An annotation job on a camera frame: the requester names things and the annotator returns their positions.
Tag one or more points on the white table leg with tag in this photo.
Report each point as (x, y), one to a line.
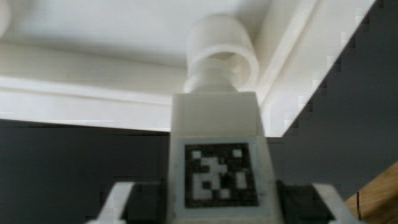
(221, 184)

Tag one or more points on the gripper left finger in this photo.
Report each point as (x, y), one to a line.
(132, 204)

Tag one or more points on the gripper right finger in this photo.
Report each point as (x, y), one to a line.
(311, 205)

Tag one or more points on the white square table top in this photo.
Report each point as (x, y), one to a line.
(95, 54)

